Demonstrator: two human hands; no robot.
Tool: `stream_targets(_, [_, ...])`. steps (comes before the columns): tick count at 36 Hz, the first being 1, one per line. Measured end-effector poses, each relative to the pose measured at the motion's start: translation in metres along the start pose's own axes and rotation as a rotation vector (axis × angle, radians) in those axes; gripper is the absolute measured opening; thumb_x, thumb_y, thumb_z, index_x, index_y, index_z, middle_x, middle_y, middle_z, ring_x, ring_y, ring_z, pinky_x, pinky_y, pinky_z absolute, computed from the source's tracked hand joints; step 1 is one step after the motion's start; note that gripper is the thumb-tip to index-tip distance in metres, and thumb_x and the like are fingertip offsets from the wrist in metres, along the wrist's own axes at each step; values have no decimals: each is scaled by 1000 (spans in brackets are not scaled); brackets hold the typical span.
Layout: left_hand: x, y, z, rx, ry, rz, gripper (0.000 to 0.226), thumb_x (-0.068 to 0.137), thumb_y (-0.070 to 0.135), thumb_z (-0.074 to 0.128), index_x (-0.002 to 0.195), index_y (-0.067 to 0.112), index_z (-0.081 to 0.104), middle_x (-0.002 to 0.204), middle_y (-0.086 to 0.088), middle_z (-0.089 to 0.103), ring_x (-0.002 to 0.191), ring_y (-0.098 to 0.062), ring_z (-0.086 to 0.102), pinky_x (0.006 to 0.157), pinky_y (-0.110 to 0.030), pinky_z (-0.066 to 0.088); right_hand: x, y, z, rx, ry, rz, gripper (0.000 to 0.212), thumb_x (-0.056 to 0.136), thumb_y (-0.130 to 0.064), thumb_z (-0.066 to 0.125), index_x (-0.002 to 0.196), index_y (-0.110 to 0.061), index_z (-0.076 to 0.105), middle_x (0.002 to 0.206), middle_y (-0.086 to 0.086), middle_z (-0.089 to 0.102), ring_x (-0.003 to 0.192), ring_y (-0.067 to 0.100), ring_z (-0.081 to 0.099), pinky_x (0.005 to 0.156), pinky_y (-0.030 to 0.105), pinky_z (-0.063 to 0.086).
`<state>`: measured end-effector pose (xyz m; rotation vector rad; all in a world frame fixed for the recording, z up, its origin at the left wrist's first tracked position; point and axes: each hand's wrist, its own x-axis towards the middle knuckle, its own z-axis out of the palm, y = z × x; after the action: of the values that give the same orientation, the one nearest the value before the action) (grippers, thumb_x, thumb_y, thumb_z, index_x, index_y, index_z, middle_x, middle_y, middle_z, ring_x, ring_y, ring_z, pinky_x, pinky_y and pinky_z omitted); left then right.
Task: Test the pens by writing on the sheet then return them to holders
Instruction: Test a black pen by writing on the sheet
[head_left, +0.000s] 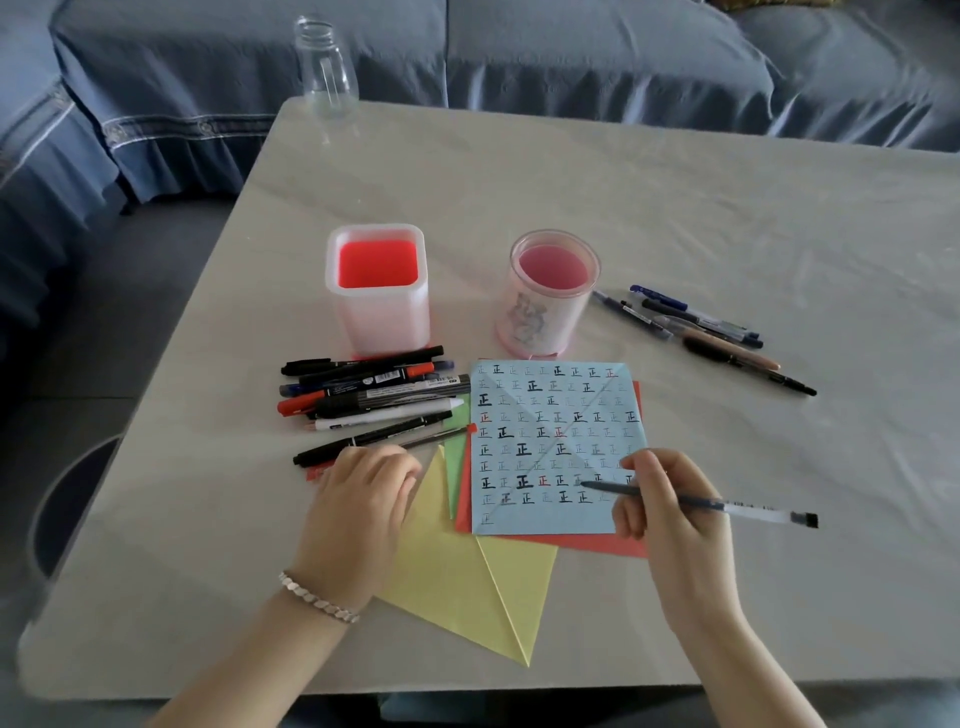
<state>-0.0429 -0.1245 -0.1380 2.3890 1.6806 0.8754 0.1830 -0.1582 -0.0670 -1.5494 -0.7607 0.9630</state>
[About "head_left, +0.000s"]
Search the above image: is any thin black fineliner pen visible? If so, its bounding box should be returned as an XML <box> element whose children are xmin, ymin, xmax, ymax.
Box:
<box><xmin>292</xmin><ymin>416</ymin><xmax>434</xmax><ymax>468</ymax></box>

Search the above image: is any thick black grey marker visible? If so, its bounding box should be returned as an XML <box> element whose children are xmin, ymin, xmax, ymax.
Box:
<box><xmin>307</xmin><ymin>374</ymin><xmax>472</xmax><ymax>421</ymax></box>

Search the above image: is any clear glass jar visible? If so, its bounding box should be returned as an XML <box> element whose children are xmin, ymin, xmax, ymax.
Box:
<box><xmin>292</xmin><ymin>16</ymin><xmax>361</xmax><ymax>121</ymax></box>

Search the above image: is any person's left hand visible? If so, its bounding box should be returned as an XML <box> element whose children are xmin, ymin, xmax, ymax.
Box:
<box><xmin>288</xmin><ymin>444</ymin><xmax>425</xmax><ymax>613</ymax></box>

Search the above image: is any square white red pen holder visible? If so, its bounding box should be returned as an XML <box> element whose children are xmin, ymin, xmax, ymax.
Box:
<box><xmin>324</xmin><ymin>223</ymin><xmax>433</xmax><ymax>360</ymax></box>

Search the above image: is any pile of assorted pens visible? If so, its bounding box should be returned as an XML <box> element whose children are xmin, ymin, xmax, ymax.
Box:
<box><xmin>590</xmin><ymin>283</ymin><xmax>819</xmax><ymax>399</ymax></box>

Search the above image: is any blue paper with writing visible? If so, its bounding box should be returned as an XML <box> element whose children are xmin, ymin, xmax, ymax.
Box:
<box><xmin>469</xmin><ymin>359</ymin><xmax>650</xmax><ymax>538</ymax></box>

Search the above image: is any red gel pen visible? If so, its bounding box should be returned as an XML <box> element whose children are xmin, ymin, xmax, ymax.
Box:
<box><xmin>303</xmin><ymin>422</ymin><xmax>479</xmax><ymax>483</ymax></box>

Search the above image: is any person's right hand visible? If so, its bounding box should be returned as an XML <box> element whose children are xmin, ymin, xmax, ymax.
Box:
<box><xmin>612</xmin><ymin>448</ymin><xmax>751</xmax><ymax>639</ymax></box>

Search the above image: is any thin black pen with clip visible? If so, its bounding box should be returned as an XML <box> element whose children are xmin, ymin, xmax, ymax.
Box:
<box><xmin>683</xmin><ymin>333</ymin><xmax>819</xmax><ymax>399</ymax></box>

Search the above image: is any person's left forearm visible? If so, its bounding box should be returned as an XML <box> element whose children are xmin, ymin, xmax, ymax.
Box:
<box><xmin>146</xmin><ymin>592</ymin><xmax>358</xmax><ymax>728</ymax></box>

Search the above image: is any white pen with black label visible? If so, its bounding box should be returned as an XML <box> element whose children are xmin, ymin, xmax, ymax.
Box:
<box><xmin>313</xmin><ymin>397</ymin><xmax>466</xmax><ymax>433</ymax></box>

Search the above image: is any red black double-tip marker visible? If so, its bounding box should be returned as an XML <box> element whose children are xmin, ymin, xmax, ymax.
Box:
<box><xmin>276</xmin><ymin>362</ymin><xmax>436</xmax><ymax>418</ymax></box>

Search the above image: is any red paper sheet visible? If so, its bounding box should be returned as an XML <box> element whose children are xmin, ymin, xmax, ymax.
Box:
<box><xmin>453</xmin><ymin>380</ymin><xmax>650</xmax><ymax>560</ymax></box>

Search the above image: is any silver link bracelet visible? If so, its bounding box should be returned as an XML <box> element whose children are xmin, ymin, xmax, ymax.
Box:
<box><xmin>278</xmin><ymin>571</ymin><xmax>361</xmax><ymax>626</ymax></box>

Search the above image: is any green paper sheet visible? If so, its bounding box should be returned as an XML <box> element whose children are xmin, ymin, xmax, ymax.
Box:
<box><xmin>442</xmin><ymin>397</ymin><xmax>474</xmax><ymax>521</ymax></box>

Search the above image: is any round pink pen holder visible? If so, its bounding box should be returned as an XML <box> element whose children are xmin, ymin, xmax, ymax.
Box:
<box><xmin>494</xmin><ymin>228</ymin><xmax>603</xmax><ymax>360</ymax></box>

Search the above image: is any slim navy pen white end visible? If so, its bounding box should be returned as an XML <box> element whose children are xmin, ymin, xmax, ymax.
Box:
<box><xmin>581</xmin><ymin>479</ymin><xmax>820</xmax><ymax>531</ymax></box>

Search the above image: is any mustard yellow cushion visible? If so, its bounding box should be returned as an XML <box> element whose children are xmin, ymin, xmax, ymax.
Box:
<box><xmin>712</xmin><ymin>0</ymin><xmax>834</xmax><ymax>13</ymax></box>

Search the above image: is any yellow paper sheet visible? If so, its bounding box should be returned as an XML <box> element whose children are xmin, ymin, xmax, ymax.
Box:
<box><xmin>374</xmin><ymin>446</ymin><xmax>560</xmax><ymax>669</ymax></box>

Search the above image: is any blue covered sofa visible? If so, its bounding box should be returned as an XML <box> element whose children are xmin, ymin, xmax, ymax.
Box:
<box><xmin>0</xmin><ymin>0</ymin><xmax>960</xmax><ymax>354</ymax></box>

